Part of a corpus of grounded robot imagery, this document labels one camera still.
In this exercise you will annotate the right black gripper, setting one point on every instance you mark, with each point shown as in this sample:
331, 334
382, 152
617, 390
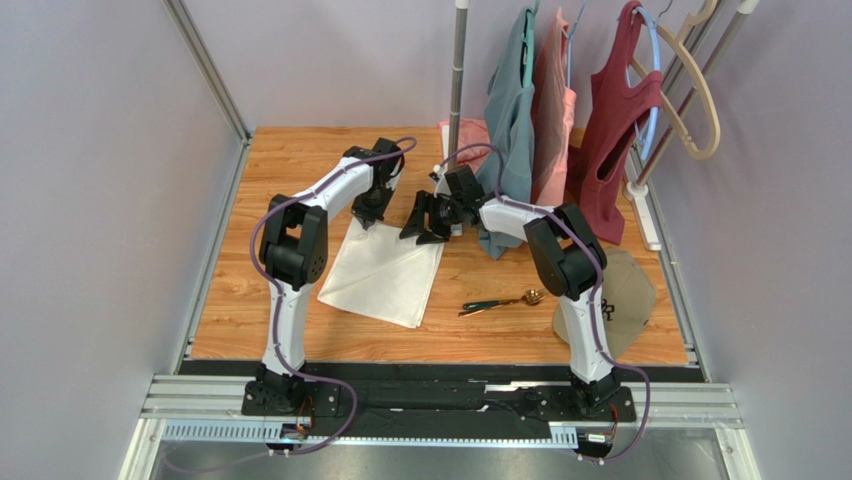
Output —
435, 212

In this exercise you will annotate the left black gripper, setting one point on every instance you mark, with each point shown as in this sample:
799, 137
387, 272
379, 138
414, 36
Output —
368, 216

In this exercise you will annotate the white cloth napkin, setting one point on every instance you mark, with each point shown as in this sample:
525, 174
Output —
378, 275

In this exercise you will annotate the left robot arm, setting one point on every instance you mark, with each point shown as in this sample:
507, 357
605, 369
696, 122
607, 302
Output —
292, 241

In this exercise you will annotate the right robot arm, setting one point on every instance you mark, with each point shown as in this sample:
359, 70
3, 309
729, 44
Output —
568, 259

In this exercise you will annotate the pink cloth on table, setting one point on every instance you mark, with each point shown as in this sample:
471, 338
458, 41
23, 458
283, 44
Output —
473, 132

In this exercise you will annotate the grey-blue hanging shirt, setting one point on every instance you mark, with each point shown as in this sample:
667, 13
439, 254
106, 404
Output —
508, 118

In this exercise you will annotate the salmon pink hanging shirt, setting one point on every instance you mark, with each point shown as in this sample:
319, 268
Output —
553, 115

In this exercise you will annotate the tan baseball cap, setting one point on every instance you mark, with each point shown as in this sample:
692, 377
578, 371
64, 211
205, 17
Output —
628, 299

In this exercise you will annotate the metal clothes rack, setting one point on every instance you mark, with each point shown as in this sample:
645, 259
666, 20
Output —
636, 190

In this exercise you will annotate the teal hanger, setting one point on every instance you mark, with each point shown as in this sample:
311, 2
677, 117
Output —
527, 44

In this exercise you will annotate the dark red tank top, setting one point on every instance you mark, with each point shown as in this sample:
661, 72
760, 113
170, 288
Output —
596, 169

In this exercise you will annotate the beige wooden hanger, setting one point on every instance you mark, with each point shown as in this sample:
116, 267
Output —
700, 88

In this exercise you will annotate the gold utensil dark handle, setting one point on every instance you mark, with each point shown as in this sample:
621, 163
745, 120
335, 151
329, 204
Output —
477, 307

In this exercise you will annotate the gold fork green handle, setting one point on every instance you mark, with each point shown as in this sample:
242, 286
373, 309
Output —
530, 298

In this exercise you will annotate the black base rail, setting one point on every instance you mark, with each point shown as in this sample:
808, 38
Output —
421, 401

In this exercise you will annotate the aluminium frame post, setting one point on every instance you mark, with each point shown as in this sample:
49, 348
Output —
193, 38

